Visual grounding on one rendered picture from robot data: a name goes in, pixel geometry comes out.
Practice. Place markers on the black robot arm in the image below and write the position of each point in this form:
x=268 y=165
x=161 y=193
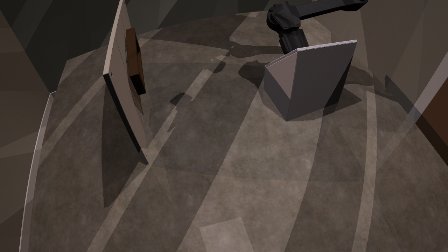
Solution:
x=286 y=19

